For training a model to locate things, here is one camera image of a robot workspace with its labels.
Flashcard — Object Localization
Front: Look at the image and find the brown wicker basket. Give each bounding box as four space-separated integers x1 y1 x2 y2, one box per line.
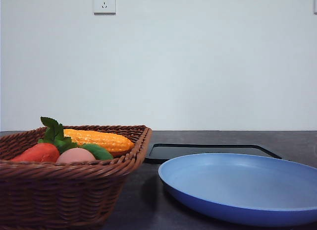
0 125 152 230

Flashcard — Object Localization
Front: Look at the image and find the blue plate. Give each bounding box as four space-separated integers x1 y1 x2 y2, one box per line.
158 153 317 228

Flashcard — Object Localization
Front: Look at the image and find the green vegetable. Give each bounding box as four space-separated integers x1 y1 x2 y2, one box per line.
82 143 114 160

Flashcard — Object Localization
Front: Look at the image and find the yellow corn cob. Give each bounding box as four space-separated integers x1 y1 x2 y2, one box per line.
64 129 135 152

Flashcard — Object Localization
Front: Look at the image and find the orange carrot with leaves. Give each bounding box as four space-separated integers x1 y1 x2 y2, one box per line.
11 117 77 163

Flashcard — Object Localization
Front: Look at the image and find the pink egg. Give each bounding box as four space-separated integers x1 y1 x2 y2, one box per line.
56 148 96 163

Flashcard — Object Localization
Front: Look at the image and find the black tray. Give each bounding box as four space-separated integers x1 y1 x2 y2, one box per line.
143 144 282 168

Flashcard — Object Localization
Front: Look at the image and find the white wall socket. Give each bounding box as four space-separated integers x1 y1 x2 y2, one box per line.
94 0 116 16

